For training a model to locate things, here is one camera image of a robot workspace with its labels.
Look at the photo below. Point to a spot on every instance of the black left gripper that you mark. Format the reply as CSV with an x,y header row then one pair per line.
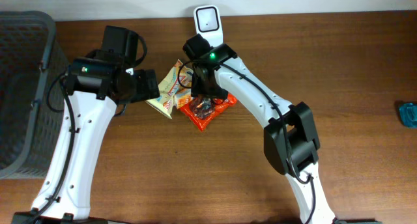
x,y
147,84

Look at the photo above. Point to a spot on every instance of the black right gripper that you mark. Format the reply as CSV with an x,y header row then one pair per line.
x,y
197,86

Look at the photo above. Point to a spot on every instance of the small orange box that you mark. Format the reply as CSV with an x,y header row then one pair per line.
x,y
182,97

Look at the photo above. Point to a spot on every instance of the cream snack bag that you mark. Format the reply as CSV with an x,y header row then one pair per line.
x,y
174,81

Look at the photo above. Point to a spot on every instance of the red skittles candy bag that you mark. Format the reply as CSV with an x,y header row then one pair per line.
x,y
201,110

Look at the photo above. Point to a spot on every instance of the blue mouthwash bottle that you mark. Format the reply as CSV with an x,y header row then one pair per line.
x,y
407,113

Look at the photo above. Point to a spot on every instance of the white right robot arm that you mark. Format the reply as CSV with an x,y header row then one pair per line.
x,y
291,141

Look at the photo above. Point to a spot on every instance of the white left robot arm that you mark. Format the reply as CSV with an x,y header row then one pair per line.
x,y
93,87

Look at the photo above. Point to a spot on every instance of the white barcode scanner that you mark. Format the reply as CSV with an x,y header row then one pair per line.
x,y
208,24

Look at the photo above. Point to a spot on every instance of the grey plastic mesh basket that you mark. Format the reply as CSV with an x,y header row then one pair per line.
x,y
31,59

